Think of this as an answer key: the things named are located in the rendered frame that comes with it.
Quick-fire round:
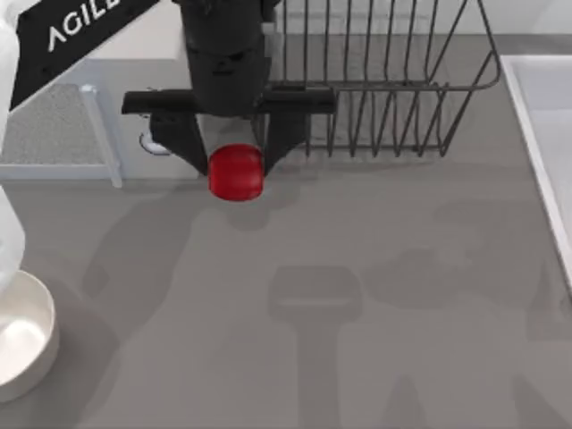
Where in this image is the white microwave knob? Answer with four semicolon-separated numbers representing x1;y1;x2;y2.
139;131;172;156

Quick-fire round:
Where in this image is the pale microwave door handle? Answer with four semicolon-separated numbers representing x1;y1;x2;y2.
79;83;123;189

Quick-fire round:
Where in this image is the dark wire dish rack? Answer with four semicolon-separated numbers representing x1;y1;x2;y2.
252;0;502;159

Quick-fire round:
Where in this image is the pale microwave oven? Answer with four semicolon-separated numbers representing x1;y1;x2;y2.
0;0;211;189

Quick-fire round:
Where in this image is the white sink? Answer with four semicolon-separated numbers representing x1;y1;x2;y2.
499;53;572;301

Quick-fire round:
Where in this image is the red apple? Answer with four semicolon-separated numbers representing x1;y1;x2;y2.
206;142;266;203

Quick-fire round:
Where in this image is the white bowl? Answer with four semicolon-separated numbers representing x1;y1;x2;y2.
0;269;61;403

